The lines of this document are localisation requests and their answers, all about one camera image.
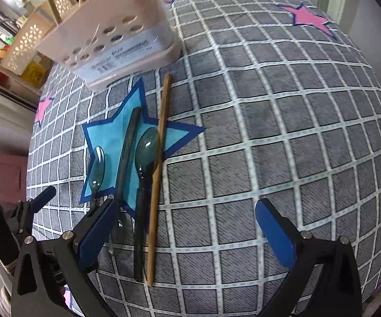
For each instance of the pink perforated utensil holder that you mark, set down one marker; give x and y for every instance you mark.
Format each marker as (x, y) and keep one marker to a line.
(117, 39)

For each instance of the pink perforated storage cart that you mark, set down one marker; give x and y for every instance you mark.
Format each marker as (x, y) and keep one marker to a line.
(21, 44)

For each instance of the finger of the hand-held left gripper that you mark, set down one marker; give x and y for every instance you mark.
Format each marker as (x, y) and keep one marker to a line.
(43, 198)

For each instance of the grey checked star tablecloth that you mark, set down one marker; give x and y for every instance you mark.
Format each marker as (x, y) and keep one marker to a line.
(259, 138)

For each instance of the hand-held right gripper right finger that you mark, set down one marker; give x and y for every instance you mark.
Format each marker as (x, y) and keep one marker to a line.
(276, 234)

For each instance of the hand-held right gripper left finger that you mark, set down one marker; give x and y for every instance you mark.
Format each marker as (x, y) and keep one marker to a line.
(97, 234)

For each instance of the black chopstick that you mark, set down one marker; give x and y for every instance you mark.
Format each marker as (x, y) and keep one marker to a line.
(129, 152)

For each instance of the pink chair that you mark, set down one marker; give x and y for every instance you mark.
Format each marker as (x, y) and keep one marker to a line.
(5, 171)

